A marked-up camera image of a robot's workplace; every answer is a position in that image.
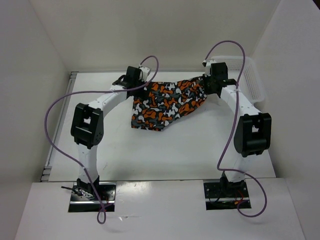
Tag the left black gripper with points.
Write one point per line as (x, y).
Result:
(142, 94)

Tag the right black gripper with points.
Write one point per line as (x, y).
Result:
(209, 91)

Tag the orange camouflage shorts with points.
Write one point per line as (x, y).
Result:
(162, 103)

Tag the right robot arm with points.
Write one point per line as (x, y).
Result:
(251, 129)

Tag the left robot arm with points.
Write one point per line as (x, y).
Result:
(87, 126)

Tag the white plastic basket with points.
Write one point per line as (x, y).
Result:
(250, 82)

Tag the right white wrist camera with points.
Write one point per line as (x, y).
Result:
(208, 65)

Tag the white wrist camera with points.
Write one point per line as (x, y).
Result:
(144, 71)
(208, 65)

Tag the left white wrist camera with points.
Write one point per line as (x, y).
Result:
(144, 71)

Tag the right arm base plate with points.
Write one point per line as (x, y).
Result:
(217, 199)

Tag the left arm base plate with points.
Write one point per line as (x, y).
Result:
(83, 203)

